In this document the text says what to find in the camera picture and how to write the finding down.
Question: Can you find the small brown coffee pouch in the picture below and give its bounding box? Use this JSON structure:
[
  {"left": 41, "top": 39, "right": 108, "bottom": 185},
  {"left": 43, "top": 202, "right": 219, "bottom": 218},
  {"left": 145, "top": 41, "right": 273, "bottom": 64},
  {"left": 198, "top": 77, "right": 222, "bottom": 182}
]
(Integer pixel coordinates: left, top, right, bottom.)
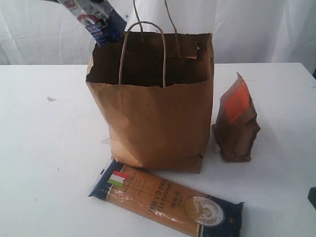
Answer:
[{"left": 212, "top": 74, "right": 260, "bottom": 162}]

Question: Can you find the spaghetti packet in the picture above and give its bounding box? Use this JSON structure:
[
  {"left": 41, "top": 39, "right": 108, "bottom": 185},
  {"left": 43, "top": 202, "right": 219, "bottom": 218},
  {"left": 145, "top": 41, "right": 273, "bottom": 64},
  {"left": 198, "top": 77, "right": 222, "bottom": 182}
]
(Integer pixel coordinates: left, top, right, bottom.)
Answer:
[{"left": 90, "top": 160, "right": 244, "bottom": 237}]

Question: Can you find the large brown paper bag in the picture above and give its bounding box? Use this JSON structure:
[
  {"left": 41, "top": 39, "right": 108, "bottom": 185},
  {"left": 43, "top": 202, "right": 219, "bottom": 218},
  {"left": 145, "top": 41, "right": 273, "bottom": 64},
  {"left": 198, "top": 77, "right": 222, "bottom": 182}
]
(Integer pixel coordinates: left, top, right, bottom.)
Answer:
[{"left": 86, "top": 28, "right": 214, "bottom": 173}]

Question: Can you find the small milk carton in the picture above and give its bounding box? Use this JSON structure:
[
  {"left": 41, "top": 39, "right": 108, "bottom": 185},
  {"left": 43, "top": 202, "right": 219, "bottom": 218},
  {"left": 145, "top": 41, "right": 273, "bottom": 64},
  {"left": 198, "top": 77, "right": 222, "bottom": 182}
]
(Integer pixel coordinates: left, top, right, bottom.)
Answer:
[{"left": 59, "top": 0, "right": 127, "bottom": 46}]

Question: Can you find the crumpled foil ball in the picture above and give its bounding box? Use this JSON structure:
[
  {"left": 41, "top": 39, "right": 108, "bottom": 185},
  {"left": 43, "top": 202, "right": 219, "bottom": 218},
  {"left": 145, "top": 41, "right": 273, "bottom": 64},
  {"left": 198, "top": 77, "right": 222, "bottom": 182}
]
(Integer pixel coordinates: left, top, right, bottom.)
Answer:
[{"left": 213, "top": 144, "right": 221, "bottom": 153}]

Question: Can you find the clear plastic scrap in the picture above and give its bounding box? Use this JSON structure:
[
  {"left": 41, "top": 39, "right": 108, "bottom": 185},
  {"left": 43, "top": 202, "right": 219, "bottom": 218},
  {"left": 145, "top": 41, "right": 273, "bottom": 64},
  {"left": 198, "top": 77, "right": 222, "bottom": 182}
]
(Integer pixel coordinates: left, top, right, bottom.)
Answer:
[{"left": 101, "top": 137, "right": 110, "bottom": 145}]

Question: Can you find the small grey table scrap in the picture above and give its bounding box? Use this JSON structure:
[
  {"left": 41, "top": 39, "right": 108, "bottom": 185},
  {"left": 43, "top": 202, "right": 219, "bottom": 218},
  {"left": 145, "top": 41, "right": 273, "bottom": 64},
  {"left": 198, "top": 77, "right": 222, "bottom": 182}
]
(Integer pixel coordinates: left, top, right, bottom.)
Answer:
[{"left": 47, "top": 96, "right": 57, "bottom": 102}]

